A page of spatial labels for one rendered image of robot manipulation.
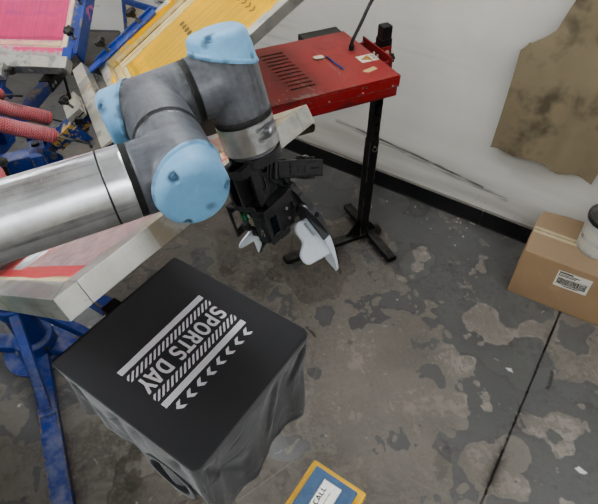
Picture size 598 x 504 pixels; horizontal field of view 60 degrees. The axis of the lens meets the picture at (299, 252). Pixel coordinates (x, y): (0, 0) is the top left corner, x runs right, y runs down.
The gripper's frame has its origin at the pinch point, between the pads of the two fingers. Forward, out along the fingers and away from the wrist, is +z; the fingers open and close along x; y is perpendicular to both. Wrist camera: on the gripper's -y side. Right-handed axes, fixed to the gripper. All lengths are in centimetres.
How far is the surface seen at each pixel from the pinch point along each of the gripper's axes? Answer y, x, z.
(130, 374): 13, -55, 40
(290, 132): -21.8, -14.7, -9.7
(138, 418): 20, -45, 42
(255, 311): -19, -42, 43
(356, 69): -129, -69, 19
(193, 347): -1, -48, 42
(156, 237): 12.4, -14.7, -10.0
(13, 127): -22, -129, -6
